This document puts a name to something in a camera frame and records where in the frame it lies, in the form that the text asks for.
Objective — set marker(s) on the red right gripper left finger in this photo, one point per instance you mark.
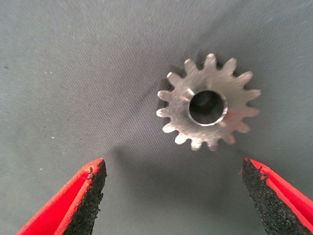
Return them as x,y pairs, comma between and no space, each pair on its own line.
73,200

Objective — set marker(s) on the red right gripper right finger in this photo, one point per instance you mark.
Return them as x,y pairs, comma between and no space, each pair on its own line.
276,203

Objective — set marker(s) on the dark grey table cloth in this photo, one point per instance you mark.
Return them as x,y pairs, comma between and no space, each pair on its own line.
73,73

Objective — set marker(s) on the small steel planetary gear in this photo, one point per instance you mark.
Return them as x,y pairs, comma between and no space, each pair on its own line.
181,115

